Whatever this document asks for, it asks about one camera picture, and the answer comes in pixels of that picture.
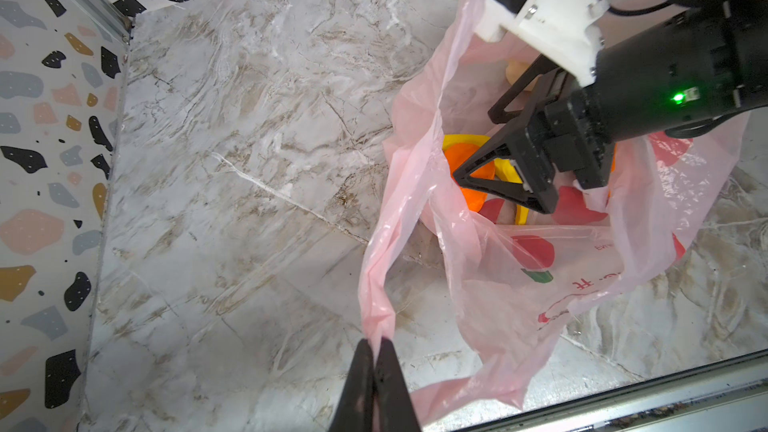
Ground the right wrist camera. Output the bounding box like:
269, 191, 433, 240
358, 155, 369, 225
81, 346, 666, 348
468, 0, 608, 87

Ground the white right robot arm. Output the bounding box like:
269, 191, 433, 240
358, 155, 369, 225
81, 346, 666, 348
453, 0, 767, 214

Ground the orange fruit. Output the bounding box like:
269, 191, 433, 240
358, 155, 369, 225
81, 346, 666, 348
443, 142, 498, 214

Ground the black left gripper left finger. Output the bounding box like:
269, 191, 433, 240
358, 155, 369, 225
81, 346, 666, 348
328, 339, 374, 432

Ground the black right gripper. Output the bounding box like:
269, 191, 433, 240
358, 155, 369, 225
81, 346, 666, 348
453, 55, 614, 214

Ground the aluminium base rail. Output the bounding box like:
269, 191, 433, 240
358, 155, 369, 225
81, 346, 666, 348
470, 350, 767, 431

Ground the pink plastic bag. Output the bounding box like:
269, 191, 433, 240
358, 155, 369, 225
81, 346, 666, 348
358, 0, 747, 425

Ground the beige round fruit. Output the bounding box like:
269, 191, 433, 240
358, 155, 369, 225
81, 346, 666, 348
505, 60, 537, 92

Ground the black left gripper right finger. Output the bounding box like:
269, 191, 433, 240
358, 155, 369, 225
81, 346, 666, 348
374, 338, 422, 432

